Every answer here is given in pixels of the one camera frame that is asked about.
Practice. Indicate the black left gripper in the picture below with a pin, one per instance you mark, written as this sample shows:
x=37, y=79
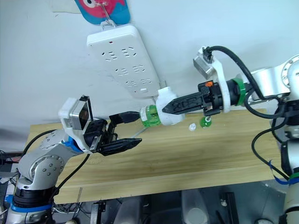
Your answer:
x=98, y=133

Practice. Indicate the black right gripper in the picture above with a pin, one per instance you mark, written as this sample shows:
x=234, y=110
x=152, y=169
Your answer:
x=211, y=98

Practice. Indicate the green liquid bottle with label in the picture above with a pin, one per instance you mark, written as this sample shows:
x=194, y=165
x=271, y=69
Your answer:
x=149, y=116

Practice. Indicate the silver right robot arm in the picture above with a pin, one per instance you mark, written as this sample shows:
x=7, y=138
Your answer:
x=271, y=79

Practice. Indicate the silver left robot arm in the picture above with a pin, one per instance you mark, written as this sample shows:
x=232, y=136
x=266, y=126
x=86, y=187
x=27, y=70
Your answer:
x=39, y=163

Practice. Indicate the small white bottle cap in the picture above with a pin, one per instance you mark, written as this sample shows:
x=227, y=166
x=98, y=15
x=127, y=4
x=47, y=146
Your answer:
x=192, y=127

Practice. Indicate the small green liquid bottle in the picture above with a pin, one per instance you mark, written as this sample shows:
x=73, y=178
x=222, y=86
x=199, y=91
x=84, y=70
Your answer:
x=205, y=122

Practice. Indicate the white power strip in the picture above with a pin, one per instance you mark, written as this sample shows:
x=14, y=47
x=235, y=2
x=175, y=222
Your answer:
x=121, y=58

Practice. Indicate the dark rounded shape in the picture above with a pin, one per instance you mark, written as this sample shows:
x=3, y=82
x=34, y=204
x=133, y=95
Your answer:
x=196, y=207
x=133, y=210

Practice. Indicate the blue pink fish decoration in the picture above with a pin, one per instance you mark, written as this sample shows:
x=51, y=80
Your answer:
x=102, y=9

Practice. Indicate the black metal bracket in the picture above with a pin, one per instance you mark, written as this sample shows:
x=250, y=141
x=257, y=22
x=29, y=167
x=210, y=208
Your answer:
x=98, y=213

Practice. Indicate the white wall hook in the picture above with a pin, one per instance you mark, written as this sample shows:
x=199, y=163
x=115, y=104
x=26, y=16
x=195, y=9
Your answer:
x=108, y=23

